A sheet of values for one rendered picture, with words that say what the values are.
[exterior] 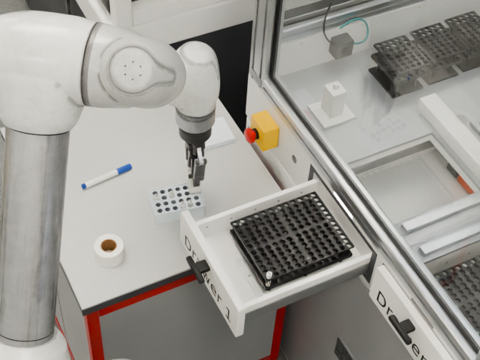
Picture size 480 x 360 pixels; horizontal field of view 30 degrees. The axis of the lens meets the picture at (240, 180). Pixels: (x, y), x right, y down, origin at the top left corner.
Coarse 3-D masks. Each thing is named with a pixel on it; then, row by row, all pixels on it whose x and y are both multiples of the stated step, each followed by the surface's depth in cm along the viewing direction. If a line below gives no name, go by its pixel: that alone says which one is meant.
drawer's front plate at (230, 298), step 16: (192, 224) 198; (192, 240) 199; (208, 256) 192; (208, 272) 195; (224, 272) 190; (208, 288) 199; (224, 288) 188; (224, 304) 192; (240, 304) 185; (240, 320) 187
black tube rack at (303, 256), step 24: (312, 192) 209; (264, 216) 204; (288, 216) 204; (312, 216) 208; (264, 240) 200; (288, 240) 203; (312, 240) 200; (336, 240) 205; (288, 264) 199; (312, 264) 199; (264, 288) 195
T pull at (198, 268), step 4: (188, 256) 194; (188, 260) 193; (192, 260) 193; (204, 260) 194; (192, 264) 193; (196, 264) 193; (200, 264) 193; (204, 264) 193; (208, 264) 193; (192, 268) 192; (196, 268) 192; (200, 268) 192; (204, 268) 192; (208, 268) 192; (196, 272) 191; (200, 272) 191; (204, 272) 192; (196, 276) 191; (200, 276) 191; (200, 280) 190; (204, 280) 191
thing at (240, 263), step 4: (236, 260) 202; (240, 260) 202; (240, 264) 201; (244, 264) 201; (240, 268) 201; (244, 268) 200; (244, 272) 200; (248, 272) 200; (244, 276) 200; (248, 276) 199; (252, 276) 199; (248, 280) 198; (252, 280) 198; (252, 284) 198; (256, 284) 198; (252, 288) 197; (256, 288) 197; (256, 292) 196; (260, 292) 196; (256, 296) 197
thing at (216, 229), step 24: (288, 192) 210; (216, 216) 204; (240, 216) 207; (336, 216) 211; (216, 240) 207; (360, 240) 204; (336, 264) 204; (360, 264) 199; (240, 288) 198; (288, 288) 192; (312, 288) 195; (264, 312) 193
